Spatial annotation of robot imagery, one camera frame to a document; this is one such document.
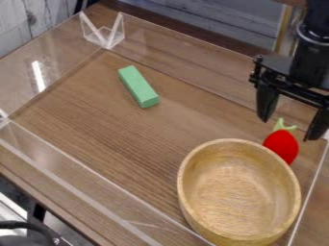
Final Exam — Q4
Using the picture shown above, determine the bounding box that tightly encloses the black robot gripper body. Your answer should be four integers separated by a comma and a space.
249, 55, 329, 109

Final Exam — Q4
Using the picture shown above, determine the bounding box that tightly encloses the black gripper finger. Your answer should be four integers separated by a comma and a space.
255, 82, 279, 122
304, 108, 329, 141

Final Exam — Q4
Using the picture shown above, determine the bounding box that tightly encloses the red toy strawberry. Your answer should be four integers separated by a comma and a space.
262, 117, 299, 165

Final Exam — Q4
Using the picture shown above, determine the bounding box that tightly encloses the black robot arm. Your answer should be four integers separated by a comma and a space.
249, 0, 329, 140

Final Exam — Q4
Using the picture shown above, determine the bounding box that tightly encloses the green rectangular block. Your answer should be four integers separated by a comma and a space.
118, 65, 159, 109

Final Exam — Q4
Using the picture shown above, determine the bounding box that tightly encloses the round wooden bowl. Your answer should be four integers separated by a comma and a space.
176, 138, 302, 246

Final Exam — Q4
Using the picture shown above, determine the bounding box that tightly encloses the gold metal chair frame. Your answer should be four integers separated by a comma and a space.
274, 5, 305, 56

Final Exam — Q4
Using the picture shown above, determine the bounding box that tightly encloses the clear acrylic tray enclosure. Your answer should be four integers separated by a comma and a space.
0, 12, 329, 246

